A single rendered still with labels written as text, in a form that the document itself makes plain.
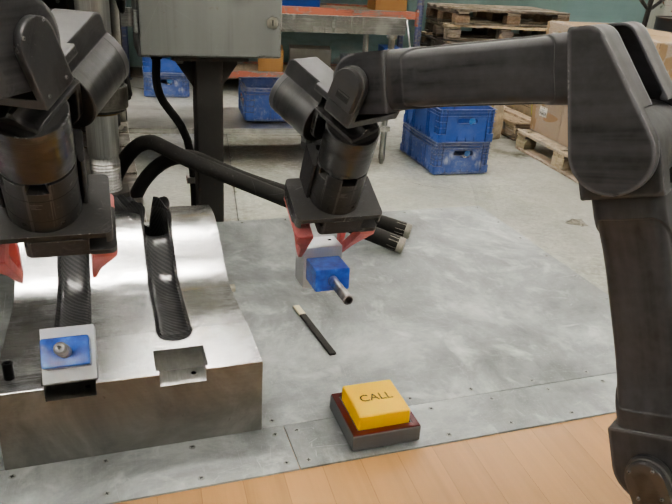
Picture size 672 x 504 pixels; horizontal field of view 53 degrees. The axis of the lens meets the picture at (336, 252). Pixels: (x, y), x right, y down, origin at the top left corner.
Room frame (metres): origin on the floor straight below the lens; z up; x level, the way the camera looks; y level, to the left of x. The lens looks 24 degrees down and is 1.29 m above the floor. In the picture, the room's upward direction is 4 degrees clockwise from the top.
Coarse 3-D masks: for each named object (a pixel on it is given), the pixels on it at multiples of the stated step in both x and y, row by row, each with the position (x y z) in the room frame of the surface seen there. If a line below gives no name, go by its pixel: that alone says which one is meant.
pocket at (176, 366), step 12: (180, 348) 0.63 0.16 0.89; (192, 348) 0.63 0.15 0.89; (156, 360) 0.62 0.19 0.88; (168, 360) 0.62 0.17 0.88; (180, 360) 0.63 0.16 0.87; (192, 360) 0.63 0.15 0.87; (204, 360) 0.63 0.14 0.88; (168, 372) 0.62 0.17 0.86; (180, 372) 0.62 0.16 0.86; (192, 372) 0.62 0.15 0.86; (204, 372) 0.62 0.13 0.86; (168, 384) 0.58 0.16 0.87
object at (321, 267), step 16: (320, 240) 0.79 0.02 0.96; (336, 240) 0.79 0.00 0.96; (304, 256) 0.76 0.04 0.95; (320, 256) 0.76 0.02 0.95; (336, 256) 0.77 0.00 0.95; (304, 272) 0.76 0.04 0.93; (320, 272) 0.72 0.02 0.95; (336, 272) 0.73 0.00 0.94; (320, 288) 0.72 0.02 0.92; (336, 288) 0.70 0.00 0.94
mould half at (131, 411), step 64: (128, 256) 0.81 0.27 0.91; (192, 256) 0.83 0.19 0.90; (128, 320) 0.68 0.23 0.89; (192, 320) 0.69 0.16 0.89; (0, 384) 0.54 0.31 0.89; (128, 384) 0.56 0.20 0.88; (192, 384) 0.59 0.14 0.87; (256, 384) 0.61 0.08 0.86; (64, 448) 0.54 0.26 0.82; (128, 448) 0.56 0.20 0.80
